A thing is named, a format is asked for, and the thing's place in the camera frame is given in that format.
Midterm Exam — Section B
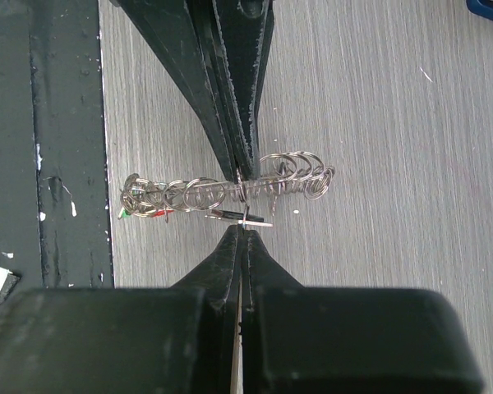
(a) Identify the dark blue tray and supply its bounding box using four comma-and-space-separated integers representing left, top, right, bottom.
466, 0, 493, 21

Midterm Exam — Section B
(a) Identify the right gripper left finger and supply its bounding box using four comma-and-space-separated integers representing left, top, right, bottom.
0, 226, 241, 393

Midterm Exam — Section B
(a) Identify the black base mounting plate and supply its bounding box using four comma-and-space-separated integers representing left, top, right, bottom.
0, 0, 115, 307

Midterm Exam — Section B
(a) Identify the red key tag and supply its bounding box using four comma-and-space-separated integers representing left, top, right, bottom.
150, 209, 174, 223

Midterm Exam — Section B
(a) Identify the silver key black head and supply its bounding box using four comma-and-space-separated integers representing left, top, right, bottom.
205, 209, 273, 227

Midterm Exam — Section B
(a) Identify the large metal keyring with rings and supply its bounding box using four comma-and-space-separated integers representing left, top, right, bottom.
120, 151, 335, 218

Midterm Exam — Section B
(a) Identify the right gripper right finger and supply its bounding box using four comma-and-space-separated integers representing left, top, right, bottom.
242, 231, 485, 393

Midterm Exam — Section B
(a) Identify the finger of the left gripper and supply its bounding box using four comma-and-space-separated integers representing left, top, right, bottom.
118, 1, 237, 181
212, 1, 274, 181

